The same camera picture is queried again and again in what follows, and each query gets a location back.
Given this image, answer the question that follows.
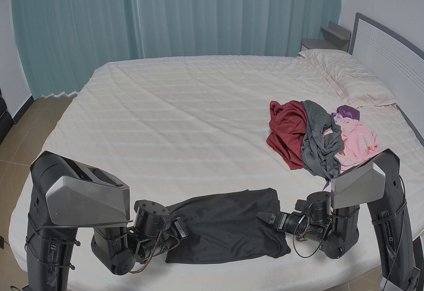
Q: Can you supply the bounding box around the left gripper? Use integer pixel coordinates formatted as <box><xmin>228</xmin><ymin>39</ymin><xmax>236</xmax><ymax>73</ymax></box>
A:
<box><xmin>167</xmin><ymin>217</ymin><xmax>189</xmax><ymax>245</ymax></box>

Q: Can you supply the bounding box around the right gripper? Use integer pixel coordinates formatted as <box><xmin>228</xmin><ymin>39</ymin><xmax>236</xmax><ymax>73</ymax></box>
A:
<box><xmin>257</xmin><ymin>213</ymin><xmax>307</xmax><ymax>235</ymax></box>

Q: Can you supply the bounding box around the black T-shirt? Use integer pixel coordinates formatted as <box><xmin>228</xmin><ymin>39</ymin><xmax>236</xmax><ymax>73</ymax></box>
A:
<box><xmin>165</xmin><ymin>188</ymin><xmax>291</xmax><ymax>264</ymax></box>

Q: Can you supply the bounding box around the bed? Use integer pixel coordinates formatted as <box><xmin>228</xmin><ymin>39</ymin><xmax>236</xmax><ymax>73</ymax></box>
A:
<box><xmin>7</xmin><ymin>12</ymin><xmax>424</xmax><ymax>291</ymax></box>

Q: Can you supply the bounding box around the grey garment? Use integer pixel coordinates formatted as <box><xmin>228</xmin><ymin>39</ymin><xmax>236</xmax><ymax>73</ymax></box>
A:
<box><xmin>301</xmin><ymin>100</ymin><xmax>342</xmax><ymax>181</ymax></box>

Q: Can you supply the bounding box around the dark red garment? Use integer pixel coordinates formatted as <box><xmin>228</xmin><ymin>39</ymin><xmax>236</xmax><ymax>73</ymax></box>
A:
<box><xmin>266</xmin><ymin>100</ymin><xmax>307</xmax><ymax>171</ymax></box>

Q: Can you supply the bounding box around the pink T-shirt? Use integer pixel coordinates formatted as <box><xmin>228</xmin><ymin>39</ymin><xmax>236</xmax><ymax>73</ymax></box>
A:
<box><xmin>333</xmin><ymin>118</ymin><xmax>383</xmax><ymax>173</ymax></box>

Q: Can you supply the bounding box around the purple garment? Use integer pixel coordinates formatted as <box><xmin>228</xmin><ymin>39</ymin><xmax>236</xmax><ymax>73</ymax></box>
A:
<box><xmin>323</xmin><ymin>104</ymin><xmax>361</xmax><ymax>191</ymax></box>

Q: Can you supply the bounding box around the cream pillow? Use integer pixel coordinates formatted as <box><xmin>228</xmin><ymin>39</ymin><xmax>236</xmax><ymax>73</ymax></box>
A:
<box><xmin>298</xmin><ymin>49</ymin><xmax>397</xmax><ymax>108</ymax></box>

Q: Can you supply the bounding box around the grey bedside table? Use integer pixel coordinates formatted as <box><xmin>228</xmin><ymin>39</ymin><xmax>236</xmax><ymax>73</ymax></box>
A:
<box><xmin>301</xmin><ymin>21</ymin><xmax>352</xmax><ymax>52</ymax></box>

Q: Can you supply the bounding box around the black padded chair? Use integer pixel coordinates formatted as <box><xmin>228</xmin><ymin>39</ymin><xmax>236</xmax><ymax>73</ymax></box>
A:
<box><xmin>0</xmin><ymin>86</ymin><xmax>14</xmax><ymax>145</ymax></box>

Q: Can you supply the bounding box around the blue-green curtain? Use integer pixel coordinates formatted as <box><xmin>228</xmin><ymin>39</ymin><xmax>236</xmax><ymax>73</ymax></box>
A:
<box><xmin>134</xmin><ymin>0</ymin><xmax>343</xmax><ymax>59</ymax></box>
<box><xmin>11</xmin><ymin>0</ymin><xmax>144</xmax><ymax>98</ymax></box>

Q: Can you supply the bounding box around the black cable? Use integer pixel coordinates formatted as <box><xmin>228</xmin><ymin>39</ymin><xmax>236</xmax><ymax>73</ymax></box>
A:
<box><xmin>291</xmin><ymin>233</ymin><xmax>324</xmax><ymax>259</ymax></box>

